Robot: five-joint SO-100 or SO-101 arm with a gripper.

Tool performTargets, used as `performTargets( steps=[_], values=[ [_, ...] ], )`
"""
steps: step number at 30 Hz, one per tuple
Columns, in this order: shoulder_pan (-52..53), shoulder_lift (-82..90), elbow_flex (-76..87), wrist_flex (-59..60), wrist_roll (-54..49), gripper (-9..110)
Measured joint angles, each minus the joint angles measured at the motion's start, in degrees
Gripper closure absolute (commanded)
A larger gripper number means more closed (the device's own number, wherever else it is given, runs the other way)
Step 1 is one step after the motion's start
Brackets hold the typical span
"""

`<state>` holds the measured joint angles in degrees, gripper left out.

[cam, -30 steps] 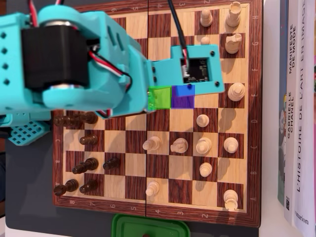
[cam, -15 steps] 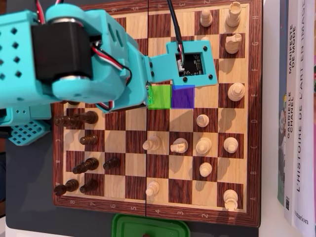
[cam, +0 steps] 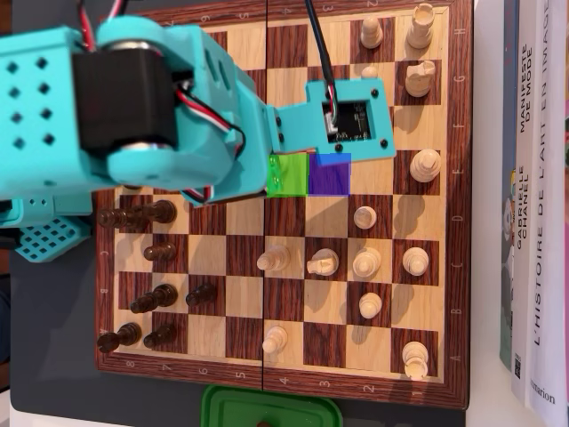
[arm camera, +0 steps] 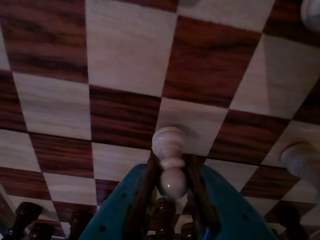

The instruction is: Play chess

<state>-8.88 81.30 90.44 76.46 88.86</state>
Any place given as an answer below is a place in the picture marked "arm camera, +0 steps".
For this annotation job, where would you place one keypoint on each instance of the white wooden bishop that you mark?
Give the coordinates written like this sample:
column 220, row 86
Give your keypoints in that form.
column 297, row 160

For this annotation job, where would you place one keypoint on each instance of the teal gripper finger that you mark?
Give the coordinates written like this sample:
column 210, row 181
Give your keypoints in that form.
column 230, row 215
column 117, row 212

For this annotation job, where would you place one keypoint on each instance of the wooden folding chessboard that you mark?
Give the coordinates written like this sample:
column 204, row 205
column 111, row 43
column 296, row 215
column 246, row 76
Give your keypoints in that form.
column 125, row 62

